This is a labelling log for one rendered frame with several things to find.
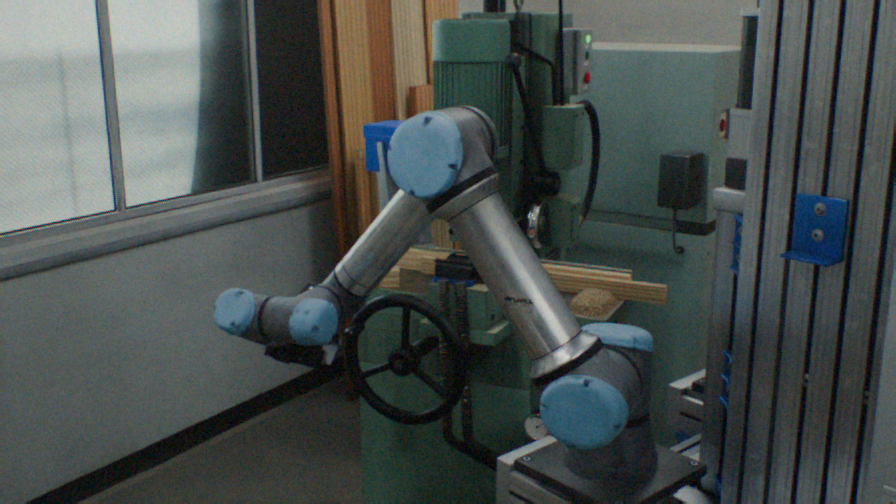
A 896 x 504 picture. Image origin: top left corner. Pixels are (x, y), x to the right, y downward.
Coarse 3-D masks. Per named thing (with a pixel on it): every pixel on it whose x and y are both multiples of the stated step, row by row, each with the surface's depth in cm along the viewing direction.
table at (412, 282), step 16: (400, 272) 232; (416, 272) 232; (384, 288) 219; (400, 288) 219; (416, 288) 219; (624, 304) 210; (576, 320) 200; (592, 320) 198; (608, 320) 199; (624, 320) 212; (480, 336) 200; (496, 336) 199
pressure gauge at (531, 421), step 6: (534, 414) 202; (528, 420) 203; (534, 420) 203; (540, 420) 202; (528, 426) 204; (534, 426) 203; (540, 426) 202; (528, 432) 204; (534, 432) 203; (540, 432) 203; (546, 432) 202; (534, 438) 203; (540, 438) 203
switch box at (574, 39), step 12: (564, 36) 231; (576, 36) 230; (564, 48) 232; (576, 48) 231; (588, 48) 236; (564, 60) 233; (576, 60) 231; (588, 60) 237; (564, 72) 233; (576, 72) 232; (564, 84) 234; (576, 84) 233; (588, 84) 239
